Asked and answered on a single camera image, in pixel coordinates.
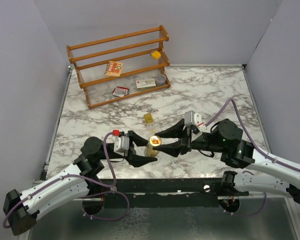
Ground white green stapler box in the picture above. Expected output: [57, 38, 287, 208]
[135, 78, 157, 91]

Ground red white staples packet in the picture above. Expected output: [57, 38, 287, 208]
[112, 86, 130, 97]

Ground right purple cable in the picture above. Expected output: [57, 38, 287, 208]
[204, 97, 300, 175]

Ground wooden three-tier shelf rack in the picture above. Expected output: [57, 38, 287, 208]
[66, 25, 171, 110]

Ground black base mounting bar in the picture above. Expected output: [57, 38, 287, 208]
[71, 174, 250, 210]

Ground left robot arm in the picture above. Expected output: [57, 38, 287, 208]
[2, 129, 158, 236]

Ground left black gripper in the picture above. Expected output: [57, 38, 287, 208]
[98, 131, 158, 167]

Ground clear pill bottle gold lid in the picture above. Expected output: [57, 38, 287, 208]
[143, 135, 162, 158]

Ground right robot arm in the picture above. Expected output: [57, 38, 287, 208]
[155, 119, 300, 204]

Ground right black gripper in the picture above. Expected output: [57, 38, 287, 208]
[153, 119, 224, 157]

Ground yellow weekly pill organizer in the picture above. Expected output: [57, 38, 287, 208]
[143, 113, 157, 134]

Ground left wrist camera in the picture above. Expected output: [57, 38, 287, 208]
[112, 129, 130, 153]

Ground clear round pin jar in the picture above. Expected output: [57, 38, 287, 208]
[155, 74, 166, 86]

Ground orange spiral notebook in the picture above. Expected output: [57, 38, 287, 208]
[104, 61, 124, 77]

